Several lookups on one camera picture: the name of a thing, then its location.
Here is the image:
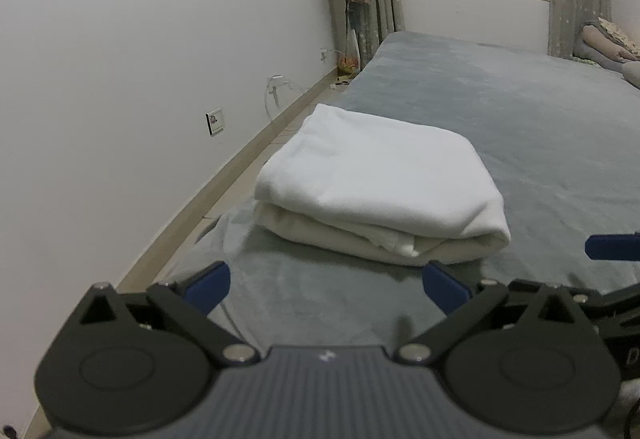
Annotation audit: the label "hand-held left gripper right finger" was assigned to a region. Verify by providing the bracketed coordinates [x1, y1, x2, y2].
[399, 261, 592, 366]

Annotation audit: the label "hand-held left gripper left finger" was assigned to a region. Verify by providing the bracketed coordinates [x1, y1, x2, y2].
[79, 261, 262, 366]

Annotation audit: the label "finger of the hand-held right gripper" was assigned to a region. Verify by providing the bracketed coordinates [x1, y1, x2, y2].
[570, 284, 640, 336]
[584, 232, 640, 263]

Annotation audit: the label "white sweatshirt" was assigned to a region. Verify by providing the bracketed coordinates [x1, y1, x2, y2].
[254, 103, 512, 266]

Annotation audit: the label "grey bed blanket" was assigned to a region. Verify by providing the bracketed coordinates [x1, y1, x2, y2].
[162, 30, 640, 351]

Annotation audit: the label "folded blankets by curtain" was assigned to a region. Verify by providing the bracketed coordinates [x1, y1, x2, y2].
[572, 21, 640, 72]

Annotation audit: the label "floral patterned pillow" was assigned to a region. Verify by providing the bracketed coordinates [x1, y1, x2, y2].
[597, 16, 640, 52]

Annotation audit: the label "dark grey hanging garment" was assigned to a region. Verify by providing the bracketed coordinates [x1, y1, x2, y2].
[345, 0, 374, 65]

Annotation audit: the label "white wall socket with sticker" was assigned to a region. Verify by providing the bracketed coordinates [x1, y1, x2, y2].
[204, 107, 228, 138]

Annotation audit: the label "white plug with looped cable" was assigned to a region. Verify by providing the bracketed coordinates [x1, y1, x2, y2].
[263, 73, 309, 120]

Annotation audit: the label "small white wall plug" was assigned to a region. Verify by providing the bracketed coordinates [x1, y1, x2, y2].
[318, 46, 349, 65]

